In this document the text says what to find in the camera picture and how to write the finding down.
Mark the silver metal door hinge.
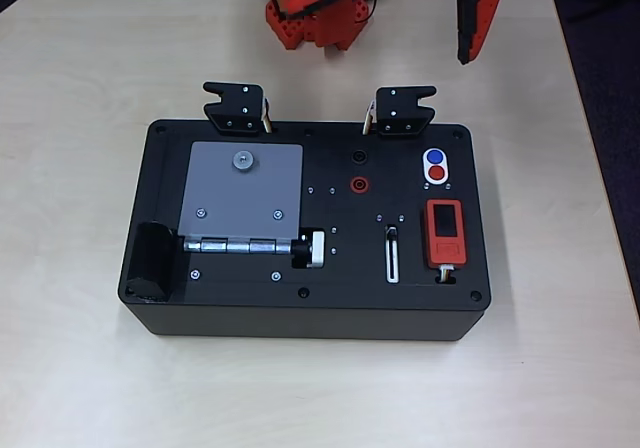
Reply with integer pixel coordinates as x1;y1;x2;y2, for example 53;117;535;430
182;235;296;257

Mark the grey round door knob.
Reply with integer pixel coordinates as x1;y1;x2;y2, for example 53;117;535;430
231;148;256;172

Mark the white slider frame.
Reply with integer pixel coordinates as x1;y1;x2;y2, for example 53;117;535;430
385;223;402;285

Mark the black task board box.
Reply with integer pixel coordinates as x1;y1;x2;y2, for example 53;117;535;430
117;117;490;343

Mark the black rounded post block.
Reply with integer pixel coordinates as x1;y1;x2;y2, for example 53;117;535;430
123;220;184;303

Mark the grey hinged door plate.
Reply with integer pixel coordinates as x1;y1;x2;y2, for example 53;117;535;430
178;140;305;243

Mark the black cable hook bracket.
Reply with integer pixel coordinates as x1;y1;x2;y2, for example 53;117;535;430
360;85;438;140
202;81;275;137

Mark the red display module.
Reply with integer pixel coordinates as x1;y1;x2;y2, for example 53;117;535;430
422;198;470;269

